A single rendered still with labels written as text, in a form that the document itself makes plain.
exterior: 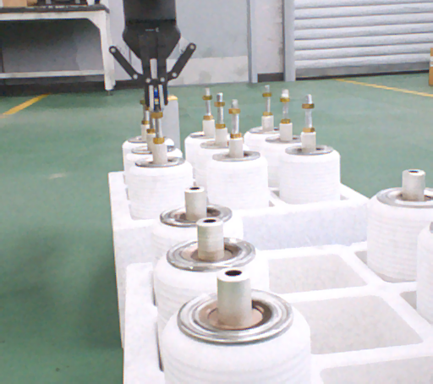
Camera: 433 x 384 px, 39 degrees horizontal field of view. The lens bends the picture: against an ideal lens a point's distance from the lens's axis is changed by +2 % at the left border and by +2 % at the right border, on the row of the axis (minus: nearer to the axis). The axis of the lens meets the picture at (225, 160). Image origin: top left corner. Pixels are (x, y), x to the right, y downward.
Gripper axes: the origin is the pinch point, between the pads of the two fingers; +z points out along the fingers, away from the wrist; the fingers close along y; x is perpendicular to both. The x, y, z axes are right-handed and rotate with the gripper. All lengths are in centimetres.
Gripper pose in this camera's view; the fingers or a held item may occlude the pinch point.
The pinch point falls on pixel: (156, 96)
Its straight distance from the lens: 90.5
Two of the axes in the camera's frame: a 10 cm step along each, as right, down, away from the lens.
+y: -9.8, 0.7, -1.6
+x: 1.7, 1.9, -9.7
